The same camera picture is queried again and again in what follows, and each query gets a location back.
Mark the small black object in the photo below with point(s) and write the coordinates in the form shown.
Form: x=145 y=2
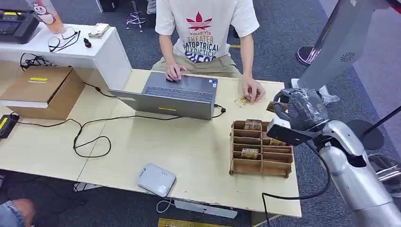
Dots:
x=87 y=43

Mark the person's right hand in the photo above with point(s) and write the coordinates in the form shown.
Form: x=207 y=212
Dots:
x=174 y=72

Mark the cup with mascot print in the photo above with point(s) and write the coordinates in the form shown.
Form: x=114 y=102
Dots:
x=47 y=14

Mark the person's left hand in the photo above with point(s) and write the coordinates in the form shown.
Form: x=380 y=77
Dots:
x=253 y=89

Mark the white cabinet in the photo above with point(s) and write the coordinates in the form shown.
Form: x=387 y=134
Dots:
x=106 y=58

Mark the yellow floor plate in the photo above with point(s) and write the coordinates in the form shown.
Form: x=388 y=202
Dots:
x=181 y=223

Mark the person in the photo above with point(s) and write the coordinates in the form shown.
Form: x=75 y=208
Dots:
x=203 y=34

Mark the wooden card box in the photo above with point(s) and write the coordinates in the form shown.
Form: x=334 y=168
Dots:
x=275 y=158

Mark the small chrome stanchion base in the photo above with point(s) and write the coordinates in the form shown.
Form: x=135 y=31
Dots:
x=305 y=55

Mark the black power adapter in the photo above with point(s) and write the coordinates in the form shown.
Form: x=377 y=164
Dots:
x=6 y=125

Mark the seated person's knee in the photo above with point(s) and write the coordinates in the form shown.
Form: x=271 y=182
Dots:
x=15 y=213

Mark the brown printed card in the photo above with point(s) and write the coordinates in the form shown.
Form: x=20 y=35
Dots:
x=249 y=153

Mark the black stanchion with pole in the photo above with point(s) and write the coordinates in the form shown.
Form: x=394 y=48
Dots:
x=374 y=137

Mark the grey laptop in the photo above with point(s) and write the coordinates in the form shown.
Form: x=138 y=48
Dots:
x=175 y=105

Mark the chrome stool base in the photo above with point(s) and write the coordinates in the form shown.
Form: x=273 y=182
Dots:
x=136 y=19

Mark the yellow printed card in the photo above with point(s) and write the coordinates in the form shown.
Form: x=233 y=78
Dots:
x=277 y=143

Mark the grey kiosk stand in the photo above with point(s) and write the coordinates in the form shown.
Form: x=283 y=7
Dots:
x=340 y=40

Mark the black console device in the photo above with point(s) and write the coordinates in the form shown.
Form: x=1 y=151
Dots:
x=17 y=27

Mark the large chrome stanchion base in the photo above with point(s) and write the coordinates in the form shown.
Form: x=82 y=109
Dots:
x=388 y=175

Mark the printed card with dark band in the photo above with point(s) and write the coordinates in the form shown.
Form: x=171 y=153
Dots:
x=252 y=124

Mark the brown cardboard box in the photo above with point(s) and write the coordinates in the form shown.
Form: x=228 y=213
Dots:
x=40 y=90

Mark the white power strip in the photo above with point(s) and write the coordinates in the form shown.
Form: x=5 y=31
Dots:
x=205 y=209

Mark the clear printed card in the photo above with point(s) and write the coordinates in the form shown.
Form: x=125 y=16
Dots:
x=241 y=101

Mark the white desk foot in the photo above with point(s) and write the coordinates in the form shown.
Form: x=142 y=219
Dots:
x=87 y=187

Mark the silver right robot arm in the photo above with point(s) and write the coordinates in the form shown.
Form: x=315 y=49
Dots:
x=354 y=175

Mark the black framed glasses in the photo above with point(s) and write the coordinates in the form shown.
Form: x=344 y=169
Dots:
x=54 y=41

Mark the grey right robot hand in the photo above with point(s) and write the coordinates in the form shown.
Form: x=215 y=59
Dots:
x=305 y=108

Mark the grey flat router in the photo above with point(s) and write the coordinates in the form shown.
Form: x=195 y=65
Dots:
x=155 y=180

